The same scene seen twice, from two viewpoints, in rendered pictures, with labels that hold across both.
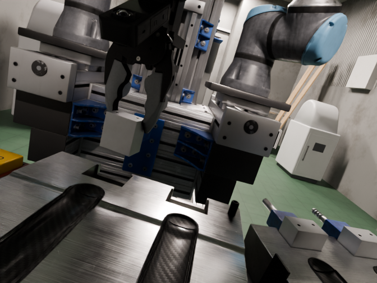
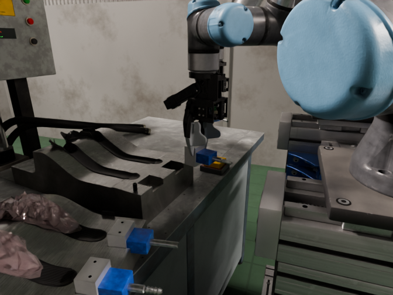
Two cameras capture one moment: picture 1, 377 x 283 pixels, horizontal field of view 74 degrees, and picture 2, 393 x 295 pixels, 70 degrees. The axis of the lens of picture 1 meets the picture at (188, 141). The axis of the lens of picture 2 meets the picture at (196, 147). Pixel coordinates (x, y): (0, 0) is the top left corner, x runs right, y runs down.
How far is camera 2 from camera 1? 0.87 m
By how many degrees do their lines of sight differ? 105
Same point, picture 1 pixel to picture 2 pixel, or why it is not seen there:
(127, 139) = (186, 154)
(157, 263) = (119, 173)
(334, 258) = (99, 249)
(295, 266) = (106, 222)
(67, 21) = not seen: hidden behind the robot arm
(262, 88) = (364, 169)
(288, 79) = not seen: outside the picture
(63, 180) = (164, 158)
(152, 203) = (147, 172)
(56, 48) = not seen: hidden behind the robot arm
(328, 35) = (280, 57)
